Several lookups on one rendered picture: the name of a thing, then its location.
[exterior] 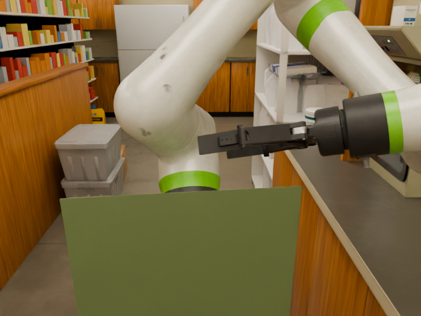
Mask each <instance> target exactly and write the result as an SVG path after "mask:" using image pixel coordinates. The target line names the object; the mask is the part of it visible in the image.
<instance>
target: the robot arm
mask: <svg viewBox="0 0 421 316"><path fill-rule="evenodd" d="M272 3H274V10H275V13H276V16H277V17H278V19H279V20H280V22H281V23H282V24H283V25H284V26H285V28H286V29H287V30H288V31H289V32H290V33H291V34H292V35H293V36H294V37H295V38H296V39H297V40H298V41H299V42H300V43H301V44H302V45H303V46H304V47H305V48H306V49H307V50H308V51H309V52H310V53H311V54H312V55H313V56H314V57H315V58H316V59H317V60H318V61H319V62H320V63H322V64H323V65H324V66H325V67H326V68H327V69H329V71H330V72H332V74H334V75H335V76H336V77H337V78H338V79H339V80H340V81H341V82H342V83H343V84H344V85H345V86H346V87H347V88H348V89H349V90H350V91H351V92H352V93H353V94H354V97H353V98H347V99H343V101H342V103H343V109H340V110H339V108H338V106H335V107H328V108H321V109H317V110H316V111H315V112H314V122H315V123H314V124H313V125H307V124H306V122H304V121H300V122H295V123H290V124H277V125H263V126H255V127H243V126H242V125H237V130H231V131H227V132H219V133H216V126H215V122H214V119H213V118H212V117H211V116H210V114H209V113H207V112H206V111H205V110H204V109H202V108H201V107H199V106H198V105H196V104H195V103H196V101H197V100H198V98H199V97H200V95H201V93H202V92H203V91H204V89H205V87H206V86H207V85H208V83H209V82H210V80H211V79H212V77H213V76H214V75H215V73H216V71H217V70H218V69H219V68H220V66H221V65H222V64H223V62H224V61H225V59H226V58H227V57H228V56H229V54H230V53H231V51H232V50H233V49H234V48H235V47H236V45H237V44H238V42H240V40H241V39H242V38H243V36H244V35H245V34H246V33H247V32H248V31H249V29H250V28H251V27H252V26H253V24H254V23H255V22H256V21H257V20H258V19H259V18H260V17H261V15H262V14H263V13H264V12H265V11H266V10H267V9H268V7H270V5H272ZM113 108H114V112H115V116H116V119H117V121H118V123H119V125H120V126H121V128H122V129H123V130H124V131H125V132H126V133H127V134H128V135H130V136H131V137H133V138H134V139H135V140H137V141H138V142H140V143H141V144H142V145H144V146H145V147H146V148H147V149H149V150H150V151H152V152H153V153H154V154H155V155H157V156H158V167H159V188H160V191H161V193H169V192H192V191H216V190H220V184H221V174H220V167H219V155H218V152H227V158H228V159H234V158H239V157H248V156H253V155H262V154H264V157H269V153H271V154H273V153H274V152H280V151H284V150H294V149H306V148H308V146H315V145H316V143H318V149H319V152H320V154H321V155H322V156H324V157H325V156H331V155H340V154H345V150H348V149H349V153H350V157H351V158H352V159H354V157H355V158H356V159H357V160H358V159H361V161H362V163H363V168H369V167H370V158H373V157H375V156H376V155H386V154H396V153H400V155H401V156H402V158H403V159H404V161H405V163H406V164H407V165H408V166H409V167H410V168H411V169H412V170H414V171H415V172H417V173H419V174H421V83H419V84H417V85H416V84H415V83H414V82H413V81H412V80H411V79H410V78H409V77H408V76H407V75H406V74H404V72H403V71H402V70H401V69H399V67H398V66H397V65H396V64H395V63H394V62H393V61H392V60H391V59H390V58H389V57H388V55H387V54H386V53H385V52H384V51H383V50H382V49H381V48H380V46H379V45H378V44H377V42H376V41H375V40H374V39H373V38H372V36H371V35H370V34H369V32H368V31H367V30H366V29H365V27H364V26H363V25H362V24H361V22H360V21H359V19H358V18H357V17H356V16H355V15H354V14H353V12H352V11H351V10H350V8H349V7H348V6H347V5H346V4H345V3H344V2H343V0H203V1H202V2H201V3H200V4H199V5H198V7H197V8H196V9H195V10H194V12H193V13H192V14H191V15H190V16H189V17H188V18H187V19H186V20H185V21H184V22H183V23H182V24H181V26H180V27H179V28H178V29H177V30H176V31H175V32H174V33H173V34H172V35H171V36H170V37H169V38H168V39H167V40H166V41H165V42H164V43H163V44H162V45H161V46H160V47H159V48H158V49H157V50H156V51H155V52H154V53H153V54H152V55H151V56H149V57H148V58H147V59H146V60H145V61H144V62H143V63H142V64H141V65H140V66H139V67H138V68H136V69H135V70H134V71H133V72H131V74H129V76H127V77H126V78H125V79H124V80H123V81H122V82H121V84H120V85H119V86H118V88H117V90H116V93H115V97H114V102H113ZM247 134H248V137H249V140H247Z"/></svg>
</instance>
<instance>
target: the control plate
mask: <svg viewBox="0 0 421 316"><path fill-rule="evenodd" d="M371 36H372V38H373V39H374V40H375V41H376V42H377V44H378V45H379V46H380V47H384V46H386V47H387V48H388V49H390V48H391V50H390V51H387V49H386V48H385V47H384V50H383V51H384V52H385V53H392V54H396V55H404V56H406V54H405V53H404V52H403V50H402V49H401V47H399V45H398V44H397V42H396V41H395V40H394V39H393V38H392V36H374V35H371ZM382 40H384V41H382ZM388 40H389V41H390V42H388ZM393 48H394V49H395V50H393ZM396 49H398V50H397V51H396Z"/></svg>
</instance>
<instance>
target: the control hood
mask: <svg viewBox="0 0 421 316"><path fill-rule="evenodd" d="M364 27H365V29H366V30H367V31H368V32H369V34H370V35H374V36H392V38H393V39H394V40H395V41H396V42H397V44H398V45H399V47H401V49H402V50H403V52H404V53H405V54H406V56H404V55H396V54H392V53H386V54H387V55H395V56H402V57H406V58H414V59H418V60H421V26H364Z"/></svg>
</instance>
